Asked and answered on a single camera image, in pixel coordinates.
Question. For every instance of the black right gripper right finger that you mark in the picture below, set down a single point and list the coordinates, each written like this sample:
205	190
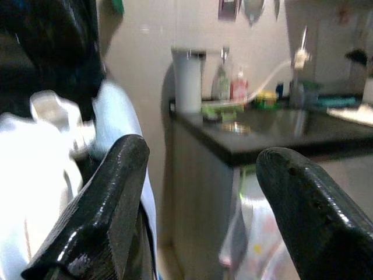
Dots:
314	218

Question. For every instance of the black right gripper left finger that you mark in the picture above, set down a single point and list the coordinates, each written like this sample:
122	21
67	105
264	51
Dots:
110	204

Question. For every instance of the grey cabinet panel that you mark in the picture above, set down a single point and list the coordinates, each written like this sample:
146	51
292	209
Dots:
198	189

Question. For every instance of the black kitchen countertop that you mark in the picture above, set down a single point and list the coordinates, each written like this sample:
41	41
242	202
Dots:
262	140

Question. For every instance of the white board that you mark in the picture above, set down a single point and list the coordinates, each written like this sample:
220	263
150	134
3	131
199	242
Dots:
352	113

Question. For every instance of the teal cloth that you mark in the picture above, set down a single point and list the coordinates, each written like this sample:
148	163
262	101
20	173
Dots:
335	101

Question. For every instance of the yellow sponge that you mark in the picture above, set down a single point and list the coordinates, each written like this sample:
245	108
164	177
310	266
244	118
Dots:
266	97

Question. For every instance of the small blue item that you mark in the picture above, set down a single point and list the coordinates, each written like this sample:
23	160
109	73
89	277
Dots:
279	90

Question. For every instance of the green box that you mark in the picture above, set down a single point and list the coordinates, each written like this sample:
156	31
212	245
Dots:
227	112

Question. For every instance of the tall white jug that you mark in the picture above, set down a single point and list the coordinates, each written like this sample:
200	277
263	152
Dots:
188	84

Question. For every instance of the red soap bottle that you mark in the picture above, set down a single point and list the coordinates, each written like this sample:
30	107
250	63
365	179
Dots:
239	87

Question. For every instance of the chrome sink faucet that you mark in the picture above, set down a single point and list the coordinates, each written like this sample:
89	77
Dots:
300	56

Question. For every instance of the clear bottle green label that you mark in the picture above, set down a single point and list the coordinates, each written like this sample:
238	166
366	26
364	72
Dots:
222	84

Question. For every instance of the black garment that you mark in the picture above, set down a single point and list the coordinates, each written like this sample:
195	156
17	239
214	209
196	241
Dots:
52	43

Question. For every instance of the black wall item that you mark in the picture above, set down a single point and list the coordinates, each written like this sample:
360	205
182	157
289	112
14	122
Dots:
357	55

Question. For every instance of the green wall item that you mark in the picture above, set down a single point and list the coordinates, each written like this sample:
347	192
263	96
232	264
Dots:
118	6

